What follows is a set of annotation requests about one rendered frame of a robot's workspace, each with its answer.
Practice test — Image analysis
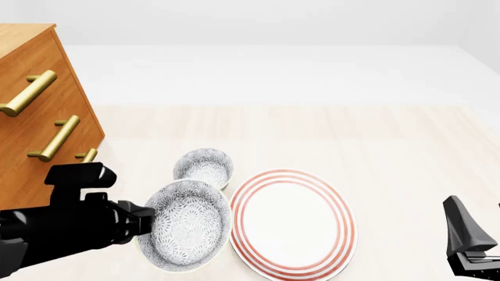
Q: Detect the wooden cabinet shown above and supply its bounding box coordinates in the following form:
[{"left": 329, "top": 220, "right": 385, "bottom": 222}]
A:
[{"left": 0, "top": 23, "right": 105, "bottom": 211}]

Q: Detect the grey patterned bowl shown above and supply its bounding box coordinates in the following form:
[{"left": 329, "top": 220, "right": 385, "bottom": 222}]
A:
[
  {"left": 134, "top": 178, "right": 234, "bottom": 275},
  {"left": 173, "top": 148, "right": 234, "bottom": 191}
]

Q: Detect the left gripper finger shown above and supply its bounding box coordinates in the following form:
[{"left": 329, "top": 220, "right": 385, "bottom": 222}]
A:
[
  {"left": 116, "top": 200, "right": 157, "bottom": 219},
  {"left": 130, "top": 215, "right": 155, "bottom": 237}
]

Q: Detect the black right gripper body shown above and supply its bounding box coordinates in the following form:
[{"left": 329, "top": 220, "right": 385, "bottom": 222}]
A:
[{"left": 446, "top": 248, "right": 500, "bottom": 278}]

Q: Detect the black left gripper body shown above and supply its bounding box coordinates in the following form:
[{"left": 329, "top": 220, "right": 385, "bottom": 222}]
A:
[{"left": 83, "top": 192, "right": 138, "bottom": 251}]

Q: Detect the brass drawer handle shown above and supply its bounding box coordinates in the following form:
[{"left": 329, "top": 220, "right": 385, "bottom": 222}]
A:
[
  {"left": 0, "top": 69, "right": 59, "bottom": 118},
  {"left": 26, "top": 115, "right": 81, "bottom": 163},
  {"left": 74, "top": 148, "right": 98, "bottom": 164}
]

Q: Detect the white plate with red rings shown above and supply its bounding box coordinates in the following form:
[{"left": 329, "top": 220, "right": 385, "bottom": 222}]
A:
[{"left": 229, "top": 169, "right": 359, "bottom": 281}]

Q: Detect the wooden cabinet drawer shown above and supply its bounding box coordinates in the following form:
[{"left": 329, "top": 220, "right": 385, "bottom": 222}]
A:
[
  {"left": 0, "top": 28, "right": 80, "bottom": 138},
  {"left": 0, "top": 84, "right": 97, "bottom": 185},
  {"left": 0, "top": 118, "right": 105, "bottom": 211}
]

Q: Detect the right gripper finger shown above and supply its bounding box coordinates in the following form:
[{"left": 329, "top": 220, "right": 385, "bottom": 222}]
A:
[{"left": 442, "top": 194, "right": 499, "bottom": 255}]

